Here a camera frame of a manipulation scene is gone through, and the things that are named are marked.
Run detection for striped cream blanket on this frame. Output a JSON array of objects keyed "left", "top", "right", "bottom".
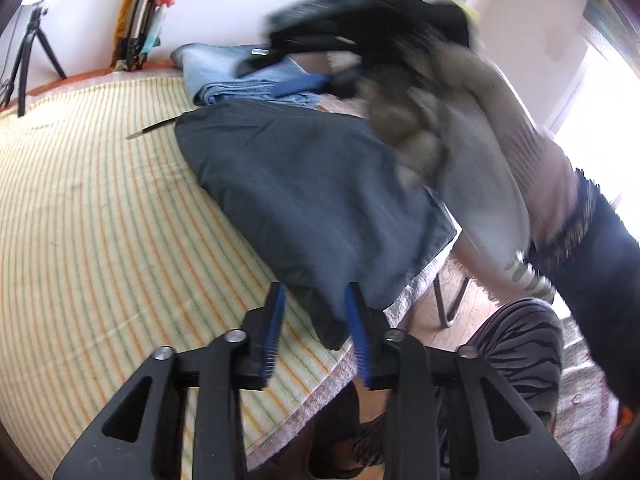
[{"left": 0, "top": 72, "right": 451, "bottom": 442}]

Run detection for light blue jeans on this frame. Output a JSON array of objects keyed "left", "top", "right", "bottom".
[{"left": 172, "top": 44, "right": 326, "bottom": 109}]

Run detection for black tripod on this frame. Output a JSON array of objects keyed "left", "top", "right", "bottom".
[{"left": 0, "top": 7, "right": 68, "bottom": 119}]

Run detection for metal chair leg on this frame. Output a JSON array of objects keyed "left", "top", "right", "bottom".
[{"left": 431, "top": 259, "right": 474, "bottom": 329}]

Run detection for light floor rug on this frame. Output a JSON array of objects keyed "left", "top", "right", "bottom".
[{"left": 547, "top": 330, "right": 632, "bottom": 443}]

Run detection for orange bed edge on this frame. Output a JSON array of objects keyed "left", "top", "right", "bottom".
[{"left": 22, "top": 57, "right": 185, "bottom": 97}]

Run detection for black pen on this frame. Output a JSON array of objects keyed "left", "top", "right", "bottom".
[{"left": 126, "top": 117, "right": 179, "bottom": 140}]

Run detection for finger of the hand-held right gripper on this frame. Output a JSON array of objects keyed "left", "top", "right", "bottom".
[
  {"left": 272, "top": 66, "right": 367, "bottom": 102},
  {"left": 235, "top": 35, "right": 362, "bottom": 79}
]

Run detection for person's right hand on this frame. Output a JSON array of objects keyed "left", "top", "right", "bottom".
[{"left": 357, "top": 42, "right": 533, "bottom": 281}]

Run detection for person's striped clothing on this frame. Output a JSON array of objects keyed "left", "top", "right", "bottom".
[{"left": 350, "top": 297, "right": 564, "bottom": 467}]

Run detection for dark grey pants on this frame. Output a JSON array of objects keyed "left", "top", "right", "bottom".
[{"left": 174, "top": 99, "right": 458, "bottom": 352}]

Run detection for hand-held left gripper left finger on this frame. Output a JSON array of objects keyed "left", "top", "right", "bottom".
[{"left": 52, "top": 282, "right": 287, "bottom": 480}]

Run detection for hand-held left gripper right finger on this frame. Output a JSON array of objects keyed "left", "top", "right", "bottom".
[{"left": 344, "top": 281, "right": 581, "bottom": 480}]

